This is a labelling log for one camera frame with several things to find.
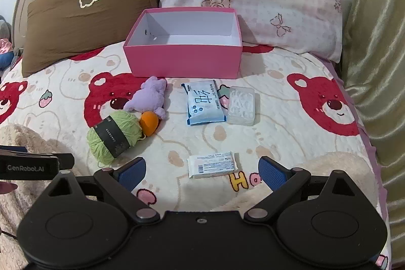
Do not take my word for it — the grey plush toy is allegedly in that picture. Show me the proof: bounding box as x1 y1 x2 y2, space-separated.
0 16 12 39

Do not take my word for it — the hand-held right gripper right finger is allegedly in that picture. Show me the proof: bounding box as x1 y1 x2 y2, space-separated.
242 156 363 224

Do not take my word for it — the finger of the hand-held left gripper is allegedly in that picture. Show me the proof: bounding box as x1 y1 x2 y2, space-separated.
0 145 28 154
58 153 75 170

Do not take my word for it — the blue wet wipes pack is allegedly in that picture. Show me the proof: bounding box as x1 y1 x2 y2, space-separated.
181 79 228 125

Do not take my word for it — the brown pillow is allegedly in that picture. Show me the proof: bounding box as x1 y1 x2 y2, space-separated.
22 0 159 78

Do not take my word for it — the orange makeup sponge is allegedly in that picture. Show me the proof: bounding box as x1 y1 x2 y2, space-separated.
139 111 159 136

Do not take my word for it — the pink shiny toy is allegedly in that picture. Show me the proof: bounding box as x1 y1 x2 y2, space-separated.
0 38 13 55

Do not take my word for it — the gold curtain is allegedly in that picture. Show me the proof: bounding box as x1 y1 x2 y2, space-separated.
342 0 405 270

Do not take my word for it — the clear plastic packet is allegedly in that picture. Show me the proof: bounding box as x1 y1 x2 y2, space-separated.
225 86 256 126

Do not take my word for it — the purple plush toy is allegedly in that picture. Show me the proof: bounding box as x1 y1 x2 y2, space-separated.
123 76 168 120

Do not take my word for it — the green yarn ball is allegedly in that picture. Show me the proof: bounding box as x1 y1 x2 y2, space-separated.
87 111 147 166

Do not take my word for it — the black cable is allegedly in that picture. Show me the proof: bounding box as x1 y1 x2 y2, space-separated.
0 227 18 240

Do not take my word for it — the pink cardboard box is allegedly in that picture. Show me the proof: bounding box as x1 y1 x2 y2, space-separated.
123 7 244 79

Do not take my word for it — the white tissue packet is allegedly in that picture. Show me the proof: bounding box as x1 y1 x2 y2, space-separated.
187 152 239 179

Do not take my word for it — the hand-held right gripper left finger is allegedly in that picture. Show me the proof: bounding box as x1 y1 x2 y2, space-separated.
41 157 160 224

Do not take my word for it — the bear printed blanket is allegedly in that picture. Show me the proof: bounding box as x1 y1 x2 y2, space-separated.
0 42 393 270

